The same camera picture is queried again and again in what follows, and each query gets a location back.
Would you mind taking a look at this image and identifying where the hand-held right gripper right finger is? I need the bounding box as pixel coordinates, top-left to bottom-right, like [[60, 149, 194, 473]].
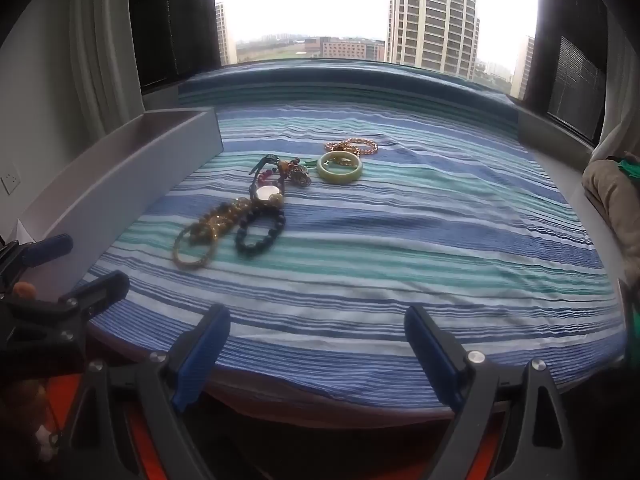
[[404, 305, 581, 480]]

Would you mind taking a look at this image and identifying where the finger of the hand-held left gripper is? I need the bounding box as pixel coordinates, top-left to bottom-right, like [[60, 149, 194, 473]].
[[15, 234, 75, 268], [50, 270, 131, 328]]

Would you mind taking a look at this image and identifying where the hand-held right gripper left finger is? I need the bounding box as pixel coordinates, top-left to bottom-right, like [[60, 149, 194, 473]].
[[57, 304, 232, 480]]

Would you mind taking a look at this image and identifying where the white box wall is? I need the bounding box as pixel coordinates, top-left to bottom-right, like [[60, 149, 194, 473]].
[[17, 106, 224, 261]]

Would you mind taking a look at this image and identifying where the gold bead bracelet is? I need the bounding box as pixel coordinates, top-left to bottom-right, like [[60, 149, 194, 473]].
[[172, 197, 253, 270]]

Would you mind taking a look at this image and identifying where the dark bead bracelet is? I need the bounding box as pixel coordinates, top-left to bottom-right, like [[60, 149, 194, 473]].
[[235, 207, 287, 261]]

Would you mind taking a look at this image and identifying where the red bead bracelet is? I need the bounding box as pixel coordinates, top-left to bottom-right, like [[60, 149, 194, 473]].
[[257, 159, 301, 186]]

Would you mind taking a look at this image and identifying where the striped blue green bed sheet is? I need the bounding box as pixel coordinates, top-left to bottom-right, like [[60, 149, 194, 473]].
[[75, 60, 621, 411]]

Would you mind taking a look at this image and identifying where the pale green jade bangle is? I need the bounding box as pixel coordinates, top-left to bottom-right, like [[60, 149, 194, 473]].
[[317, 151, 363, 184]]

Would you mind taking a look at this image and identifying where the white curtain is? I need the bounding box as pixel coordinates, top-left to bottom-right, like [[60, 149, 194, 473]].
[[595, 10, 640, 161], [70, 0, 146, 136]]

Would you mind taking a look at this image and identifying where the beige cloth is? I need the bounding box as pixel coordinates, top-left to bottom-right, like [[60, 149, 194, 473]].
[[582, 157, 640, 281]]

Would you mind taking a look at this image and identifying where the dark window blind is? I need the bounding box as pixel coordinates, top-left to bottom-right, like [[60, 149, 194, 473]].
[[520, 0, 608, 141], [127, 0, 221, 93]]

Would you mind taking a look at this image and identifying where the high-rise building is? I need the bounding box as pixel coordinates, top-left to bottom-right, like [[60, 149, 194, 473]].
[[385, 0, 481, 81], [512, 35, 536, 98], [215, 2, 238, 66]]

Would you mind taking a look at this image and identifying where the amber bead bracelet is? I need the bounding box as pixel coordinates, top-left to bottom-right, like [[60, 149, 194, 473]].
[[324, 137, 379, 157]]

